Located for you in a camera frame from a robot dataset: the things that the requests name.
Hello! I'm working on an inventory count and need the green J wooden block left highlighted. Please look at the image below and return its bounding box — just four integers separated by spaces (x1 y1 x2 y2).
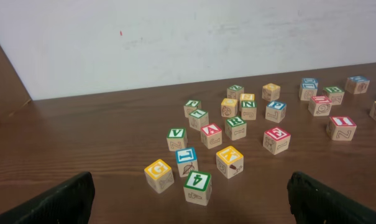
183 100 201 118

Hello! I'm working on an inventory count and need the yellow G wooden block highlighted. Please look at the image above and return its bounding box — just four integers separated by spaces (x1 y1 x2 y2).
144 159 175 194

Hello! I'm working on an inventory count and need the green V wooden block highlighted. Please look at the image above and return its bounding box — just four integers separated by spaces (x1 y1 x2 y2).
167 128 188 151

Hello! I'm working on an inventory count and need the blue D wooden block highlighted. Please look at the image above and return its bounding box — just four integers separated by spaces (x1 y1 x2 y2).
345 76 370 94

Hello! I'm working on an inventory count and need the red E wooden block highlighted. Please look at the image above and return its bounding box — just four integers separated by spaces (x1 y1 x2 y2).
263 127 291 155

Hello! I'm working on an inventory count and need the blue L wooden block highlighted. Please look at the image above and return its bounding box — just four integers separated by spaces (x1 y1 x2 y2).
175 147 198 177

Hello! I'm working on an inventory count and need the yellow K wooden block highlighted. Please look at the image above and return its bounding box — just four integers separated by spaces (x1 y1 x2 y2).
216 146 244 179

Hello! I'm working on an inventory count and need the red U block left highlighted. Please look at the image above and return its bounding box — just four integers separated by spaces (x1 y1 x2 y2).
308 96 332 116

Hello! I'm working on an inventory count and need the red I wooden block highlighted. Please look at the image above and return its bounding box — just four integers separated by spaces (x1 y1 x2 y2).
326 116 357 141

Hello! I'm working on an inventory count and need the yellow block behind N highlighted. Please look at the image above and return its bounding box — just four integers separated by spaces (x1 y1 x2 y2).
239 93 255 101

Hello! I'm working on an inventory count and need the green R wooden block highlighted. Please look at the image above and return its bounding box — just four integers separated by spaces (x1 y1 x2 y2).
225 116 247 141

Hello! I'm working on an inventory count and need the green N wooden block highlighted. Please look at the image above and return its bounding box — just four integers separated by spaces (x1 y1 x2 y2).
241 101 257 120

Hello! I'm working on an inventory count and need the blue D block rear left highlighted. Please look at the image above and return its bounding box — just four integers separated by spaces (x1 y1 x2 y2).
301 78 318 85

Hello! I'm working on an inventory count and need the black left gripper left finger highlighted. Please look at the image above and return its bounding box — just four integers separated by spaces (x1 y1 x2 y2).
0 172 95 224

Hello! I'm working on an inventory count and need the green Z wooden block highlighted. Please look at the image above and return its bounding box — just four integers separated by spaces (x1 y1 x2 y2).
227 85 244 100

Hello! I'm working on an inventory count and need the green 7 wooden block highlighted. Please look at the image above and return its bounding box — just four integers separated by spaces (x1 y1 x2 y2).
188 109 209 131

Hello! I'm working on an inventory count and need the red A wooden block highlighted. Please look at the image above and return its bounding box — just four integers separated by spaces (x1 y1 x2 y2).
201 123 222 149

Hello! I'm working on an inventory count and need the yellow block far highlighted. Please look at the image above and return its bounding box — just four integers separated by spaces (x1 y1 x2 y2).
262 83 281 101

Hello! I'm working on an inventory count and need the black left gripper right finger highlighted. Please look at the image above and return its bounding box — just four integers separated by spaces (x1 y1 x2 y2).
287 171 376 224

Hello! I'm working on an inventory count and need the blue P wooden block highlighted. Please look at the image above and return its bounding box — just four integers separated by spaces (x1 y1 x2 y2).
265 101 287 123

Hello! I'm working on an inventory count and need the green B wooden block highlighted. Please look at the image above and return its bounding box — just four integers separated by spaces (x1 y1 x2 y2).
323 86 344 105

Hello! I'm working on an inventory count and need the yellow C wooden block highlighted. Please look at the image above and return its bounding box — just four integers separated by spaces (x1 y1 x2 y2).
221 98 238 118

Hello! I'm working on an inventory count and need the green 4 wooden block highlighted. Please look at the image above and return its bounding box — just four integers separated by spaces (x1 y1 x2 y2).
183 170 212 206

